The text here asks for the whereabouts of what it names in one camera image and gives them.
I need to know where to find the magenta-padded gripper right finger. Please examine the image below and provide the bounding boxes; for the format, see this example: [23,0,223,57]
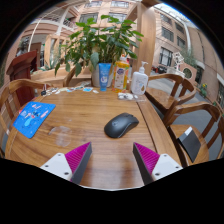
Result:
[132,142,184,186]

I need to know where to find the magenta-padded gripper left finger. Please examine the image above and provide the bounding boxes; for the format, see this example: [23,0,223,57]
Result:
[39,142,93,185]

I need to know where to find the black computer mouse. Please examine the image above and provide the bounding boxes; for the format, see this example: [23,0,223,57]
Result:
[103,112,140,139]

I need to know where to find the blue printed mouse pad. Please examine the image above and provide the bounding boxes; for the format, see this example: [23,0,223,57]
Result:
[12,101,57,140]

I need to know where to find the black notebook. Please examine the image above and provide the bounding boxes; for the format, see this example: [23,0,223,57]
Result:
[176,125,202,163]

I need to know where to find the small white packets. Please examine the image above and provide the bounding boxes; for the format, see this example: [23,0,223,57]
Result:
[117,92,139,101]

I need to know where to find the white pump bottle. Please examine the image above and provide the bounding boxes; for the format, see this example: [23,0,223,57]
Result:
[130,60,150,96]

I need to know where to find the blue tube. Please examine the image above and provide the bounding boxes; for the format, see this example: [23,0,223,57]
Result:
[98,62,113,92]

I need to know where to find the orange liquid bottle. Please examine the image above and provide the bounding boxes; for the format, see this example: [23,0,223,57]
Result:
[112,54,130,94]

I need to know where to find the white abstract sculpture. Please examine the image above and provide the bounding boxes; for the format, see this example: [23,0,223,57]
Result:
[171,51,185,73]

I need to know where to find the dark red wooden lectern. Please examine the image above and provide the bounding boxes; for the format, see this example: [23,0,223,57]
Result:
[5,49,38,106]

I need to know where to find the green potted plant, white pot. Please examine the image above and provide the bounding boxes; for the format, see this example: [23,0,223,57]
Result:
[54,14,145,88]

